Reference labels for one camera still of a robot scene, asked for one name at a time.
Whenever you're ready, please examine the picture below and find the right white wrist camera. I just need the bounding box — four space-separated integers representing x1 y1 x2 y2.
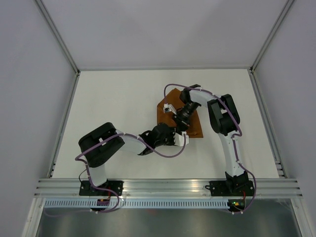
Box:
163 103 177 114

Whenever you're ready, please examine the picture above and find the left aluminium frame post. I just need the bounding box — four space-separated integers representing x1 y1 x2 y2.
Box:
34 0 80 75

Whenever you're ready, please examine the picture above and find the white slotted cable duct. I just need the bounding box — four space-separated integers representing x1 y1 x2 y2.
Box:
44 198 229 209

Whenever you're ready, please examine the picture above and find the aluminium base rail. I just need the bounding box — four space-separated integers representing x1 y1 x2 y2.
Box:
34 178 303 199

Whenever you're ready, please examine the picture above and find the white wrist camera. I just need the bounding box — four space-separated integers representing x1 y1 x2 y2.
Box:
174 131 189 147
163 103 177 114

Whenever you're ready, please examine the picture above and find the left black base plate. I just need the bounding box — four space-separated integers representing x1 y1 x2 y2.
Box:
79 180 123 197

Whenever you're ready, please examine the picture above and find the purple cable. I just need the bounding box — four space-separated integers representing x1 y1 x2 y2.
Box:
44 132 187 218
163 83 256 215

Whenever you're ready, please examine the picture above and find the right aluminium frame post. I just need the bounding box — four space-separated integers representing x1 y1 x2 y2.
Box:
248 0 296 73

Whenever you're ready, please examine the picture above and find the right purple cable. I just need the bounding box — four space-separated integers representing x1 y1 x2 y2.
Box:
163 83 256 215

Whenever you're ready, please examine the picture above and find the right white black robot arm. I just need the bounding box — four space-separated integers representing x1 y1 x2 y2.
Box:
173 84 256 196

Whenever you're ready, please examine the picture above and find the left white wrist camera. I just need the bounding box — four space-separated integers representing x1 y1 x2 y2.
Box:
174 131 189 147

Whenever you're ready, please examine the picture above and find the aluminium frame post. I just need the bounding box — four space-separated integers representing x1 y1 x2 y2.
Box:
248 0 296 73
34 0 80 75

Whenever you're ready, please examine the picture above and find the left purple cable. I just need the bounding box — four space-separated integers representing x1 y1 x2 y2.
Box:
44 132 187 218

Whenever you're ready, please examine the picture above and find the orange-brown cloth napkin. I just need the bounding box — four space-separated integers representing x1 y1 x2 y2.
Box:
157 88 203 138

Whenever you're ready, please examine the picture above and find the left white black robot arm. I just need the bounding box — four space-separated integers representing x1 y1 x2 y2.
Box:
79 122 175 196

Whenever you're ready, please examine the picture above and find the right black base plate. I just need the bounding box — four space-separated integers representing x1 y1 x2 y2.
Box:
204 180 255 197

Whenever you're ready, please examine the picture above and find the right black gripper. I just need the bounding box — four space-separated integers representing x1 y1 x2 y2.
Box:
172 101 200 134

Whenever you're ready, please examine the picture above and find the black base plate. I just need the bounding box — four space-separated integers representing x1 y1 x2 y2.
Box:
79 180 123 197
204 180 255 197

